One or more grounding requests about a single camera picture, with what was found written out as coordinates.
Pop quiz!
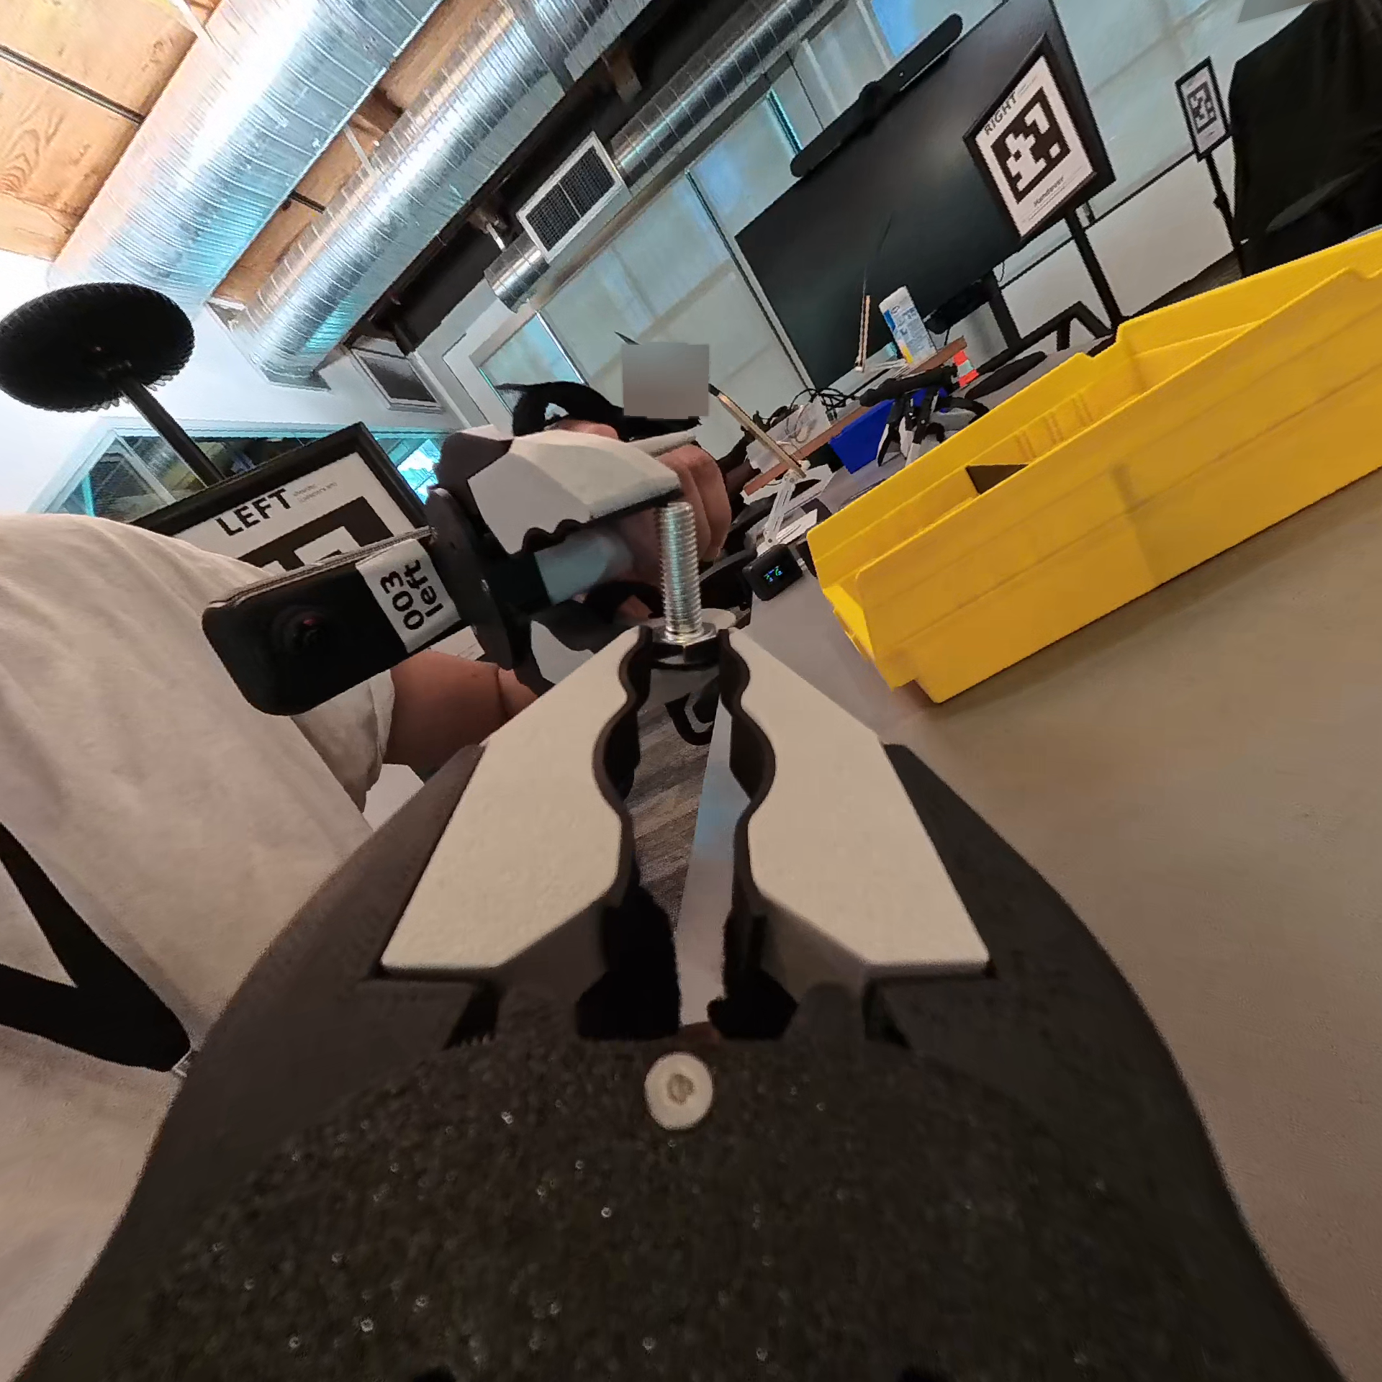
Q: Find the black lanyard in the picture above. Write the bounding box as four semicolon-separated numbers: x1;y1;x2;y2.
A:
0;827;195;1073

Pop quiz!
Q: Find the large black television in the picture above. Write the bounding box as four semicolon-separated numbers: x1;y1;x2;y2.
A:
734;0;1095;392

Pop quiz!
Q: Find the wall vent grille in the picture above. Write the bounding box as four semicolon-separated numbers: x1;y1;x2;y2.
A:
348;345;443;415

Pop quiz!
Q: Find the yellow plastic bin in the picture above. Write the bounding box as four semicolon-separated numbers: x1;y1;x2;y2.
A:
807;231;1382;706

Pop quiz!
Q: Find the wooden rod on white base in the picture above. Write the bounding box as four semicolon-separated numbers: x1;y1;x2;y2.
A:
708;384;813;483

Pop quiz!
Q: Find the dark cloth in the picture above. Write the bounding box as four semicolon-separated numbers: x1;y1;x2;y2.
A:
1231;0;1382;274

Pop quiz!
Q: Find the framed tag sign on stand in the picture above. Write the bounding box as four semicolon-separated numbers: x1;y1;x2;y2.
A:
963;34;1129;331

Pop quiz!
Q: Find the person's left hand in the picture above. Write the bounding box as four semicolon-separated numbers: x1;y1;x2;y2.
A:
659;443;749;565

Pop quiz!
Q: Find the black floor lamp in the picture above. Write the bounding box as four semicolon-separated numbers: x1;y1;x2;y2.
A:
0;284;229;486

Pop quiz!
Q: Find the person's left forearm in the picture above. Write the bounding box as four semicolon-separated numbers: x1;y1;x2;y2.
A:
387;651;542;782

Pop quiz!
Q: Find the grey desk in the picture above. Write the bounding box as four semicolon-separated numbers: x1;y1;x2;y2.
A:
632;506;1382;1382

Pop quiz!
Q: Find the person's white shirt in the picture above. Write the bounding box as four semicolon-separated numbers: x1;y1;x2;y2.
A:
0;514;399;1363

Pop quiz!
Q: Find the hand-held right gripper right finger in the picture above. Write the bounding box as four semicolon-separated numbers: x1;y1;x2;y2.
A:
715;629;993;991

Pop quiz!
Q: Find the black and white gripper tool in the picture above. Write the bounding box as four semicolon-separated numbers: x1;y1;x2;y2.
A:
861;366;989;468

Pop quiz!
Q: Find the steel hex bolt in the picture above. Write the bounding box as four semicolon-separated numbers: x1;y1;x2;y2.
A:
646;501;751;669

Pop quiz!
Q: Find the white wipes canister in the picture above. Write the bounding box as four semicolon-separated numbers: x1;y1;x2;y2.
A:
878;287;937;366

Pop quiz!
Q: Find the black video bar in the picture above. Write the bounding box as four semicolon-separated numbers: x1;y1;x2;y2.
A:
790;14;965;182

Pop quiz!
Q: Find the white vent grille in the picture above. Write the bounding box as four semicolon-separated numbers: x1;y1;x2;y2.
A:
517;132;632;261

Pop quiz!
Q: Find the silver air duct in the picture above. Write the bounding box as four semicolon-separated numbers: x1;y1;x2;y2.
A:
251;0;660;382
484;22;833;313
48;0;447;285

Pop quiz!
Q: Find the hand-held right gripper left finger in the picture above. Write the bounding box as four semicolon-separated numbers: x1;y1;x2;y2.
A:
379;624;652;989

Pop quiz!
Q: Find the blue plastic bin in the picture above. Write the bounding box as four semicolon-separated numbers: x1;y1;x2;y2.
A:
830;400;901;473

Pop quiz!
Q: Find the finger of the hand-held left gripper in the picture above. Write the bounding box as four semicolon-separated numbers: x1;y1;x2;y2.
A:
517;611;647;695
460;428;706;558

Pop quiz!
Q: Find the framed left tag sign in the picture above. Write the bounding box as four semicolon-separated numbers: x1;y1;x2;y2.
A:
132;423;483;664

